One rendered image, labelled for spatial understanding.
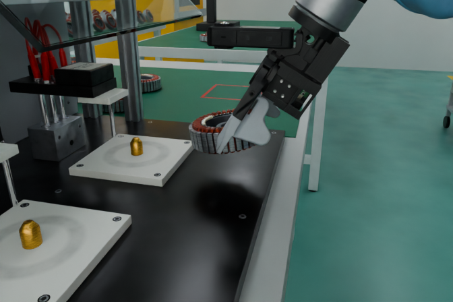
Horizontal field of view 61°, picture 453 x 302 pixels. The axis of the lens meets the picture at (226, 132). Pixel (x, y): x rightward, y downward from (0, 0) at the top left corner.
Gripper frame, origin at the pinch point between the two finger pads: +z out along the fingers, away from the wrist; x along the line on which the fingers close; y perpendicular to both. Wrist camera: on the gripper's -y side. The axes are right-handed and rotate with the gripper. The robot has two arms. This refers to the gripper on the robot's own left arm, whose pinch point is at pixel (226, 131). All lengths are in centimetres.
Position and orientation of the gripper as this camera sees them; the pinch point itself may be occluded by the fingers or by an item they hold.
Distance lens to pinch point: 56.8
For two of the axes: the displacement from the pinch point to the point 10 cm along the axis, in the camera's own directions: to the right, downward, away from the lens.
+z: -4.9, 7.7, 4.2
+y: 8.4, 5.4, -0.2
